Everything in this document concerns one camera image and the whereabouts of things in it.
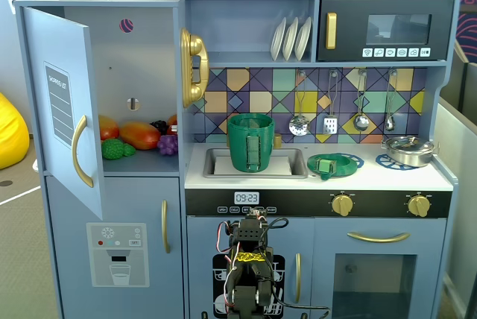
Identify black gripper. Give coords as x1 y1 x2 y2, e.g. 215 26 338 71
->
227 221 241 253

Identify green round lid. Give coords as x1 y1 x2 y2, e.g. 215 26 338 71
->
306 153 359 181

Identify steel pot with lid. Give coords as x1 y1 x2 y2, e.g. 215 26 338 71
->
380 135 440 168

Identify green plastic container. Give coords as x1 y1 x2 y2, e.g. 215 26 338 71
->
227 113 277 174

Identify grey toy sink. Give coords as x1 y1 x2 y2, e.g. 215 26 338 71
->
203 147 309 180

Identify blue toy kitchen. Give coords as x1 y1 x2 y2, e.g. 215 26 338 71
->
13 0 463 319

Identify gold stove knob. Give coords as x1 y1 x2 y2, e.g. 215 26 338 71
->
407 195 430 218
331 194 354 218

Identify purple toy grapes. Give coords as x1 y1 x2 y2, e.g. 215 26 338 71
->
157 134 179 156

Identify steel skimmer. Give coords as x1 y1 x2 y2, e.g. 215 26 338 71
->
288 69 312 136

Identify orange toy mango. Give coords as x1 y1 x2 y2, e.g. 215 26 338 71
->
119 121 162 151

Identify steel slotted spatula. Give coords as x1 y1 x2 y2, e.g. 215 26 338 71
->
322 69 339 136

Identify green toy lettuce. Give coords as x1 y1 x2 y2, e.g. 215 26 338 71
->
101 138 137 160

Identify red yellow toy apple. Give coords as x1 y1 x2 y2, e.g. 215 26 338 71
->
98 116 120 141

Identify steel ladle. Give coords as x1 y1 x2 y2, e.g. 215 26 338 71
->
352 69 370 133

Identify gold toy telephone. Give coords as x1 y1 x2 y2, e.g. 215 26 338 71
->
180 27 210 108

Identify steel spoon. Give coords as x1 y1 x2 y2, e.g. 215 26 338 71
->
383 69 397 133

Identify white toy plate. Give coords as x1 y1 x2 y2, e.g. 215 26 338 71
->
294 16 313 61
270 16 288 62
282 16 300 62

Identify light grey desk partition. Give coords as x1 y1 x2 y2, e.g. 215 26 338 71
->
434 41 477 319

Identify yellow bean bag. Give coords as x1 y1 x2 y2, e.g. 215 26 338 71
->
0 92 30 170

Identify black toy microwave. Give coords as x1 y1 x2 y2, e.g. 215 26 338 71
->
317 0 455 62

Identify blue fridge door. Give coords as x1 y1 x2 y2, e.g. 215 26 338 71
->
22 6 104 220

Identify small wrist camera board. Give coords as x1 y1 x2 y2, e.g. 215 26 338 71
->
245 206 268 220

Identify gold freezer door handle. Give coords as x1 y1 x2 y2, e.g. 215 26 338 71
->
160 199 171 254

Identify gold dishwasher door handle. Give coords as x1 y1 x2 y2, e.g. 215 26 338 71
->
294 253 302 304

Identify black camera cable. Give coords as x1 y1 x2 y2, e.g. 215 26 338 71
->
260 217 331 319

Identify gold oven handle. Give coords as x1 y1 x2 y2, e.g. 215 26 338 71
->
347 231 411 244

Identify long gold fridge door handle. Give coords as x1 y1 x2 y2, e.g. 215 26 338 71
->
72 114 95 189

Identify gold microwave handle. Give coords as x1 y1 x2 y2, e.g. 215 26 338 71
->
325 12 338 51

